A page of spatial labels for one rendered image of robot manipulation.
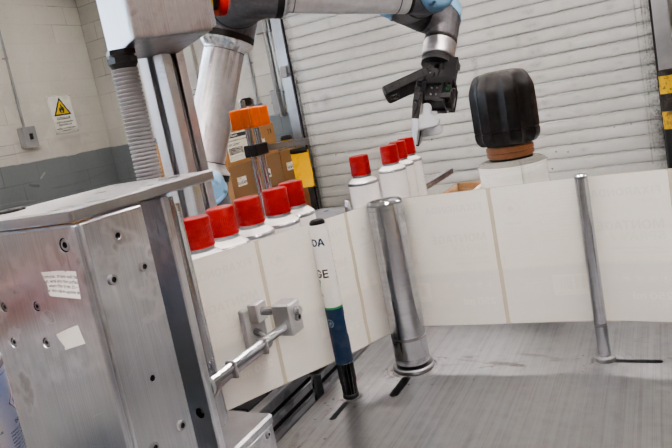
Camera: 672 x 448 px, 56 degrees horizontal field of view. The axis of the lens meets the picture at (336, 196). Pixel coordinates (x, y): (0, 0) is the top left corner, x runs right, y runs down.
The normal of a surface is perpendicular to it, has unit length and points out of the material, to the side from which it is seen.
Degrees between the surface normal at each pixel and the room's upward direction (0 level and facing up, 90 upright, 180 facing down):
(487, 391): 0
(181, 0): 90
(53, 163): 90
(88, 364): 90
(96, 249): 90
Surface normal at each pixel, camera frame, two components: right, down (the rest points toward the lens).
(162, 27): 0.47, 0.04
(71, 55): 0.87, -0.10
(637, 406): -0.19, -0.97
